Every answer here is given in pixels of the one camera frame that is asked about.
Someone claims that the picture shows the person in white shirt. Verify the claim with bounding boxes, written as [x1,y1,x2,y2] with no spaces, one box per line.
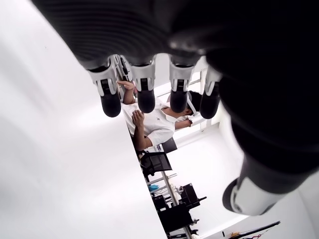
[117,79,199,151]

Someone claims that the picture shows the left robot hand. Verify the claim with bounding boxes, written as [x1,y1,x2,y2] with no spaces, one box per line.
[29,0,319,216]

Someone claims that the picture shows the dark grey flat panel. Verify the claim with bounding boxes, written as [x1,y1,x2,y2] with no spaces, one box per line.
[163,137,178,153]

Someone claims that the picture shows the white ladder rail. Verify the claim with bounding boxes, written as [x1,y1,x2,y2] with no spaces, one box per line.
[146,170,194,239]

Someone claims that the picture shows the white VR headset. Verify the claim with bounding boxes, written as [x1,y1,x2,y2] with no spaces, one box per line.
[186,91,203,118]

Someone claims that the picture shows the black folding chair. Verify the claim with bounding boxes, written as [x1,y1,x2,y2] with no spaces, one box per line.
[139,150,173,177]

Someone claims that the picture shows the black machine block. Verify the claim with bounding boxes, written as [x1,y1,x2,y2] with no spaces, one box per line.
[179,182,208,209]

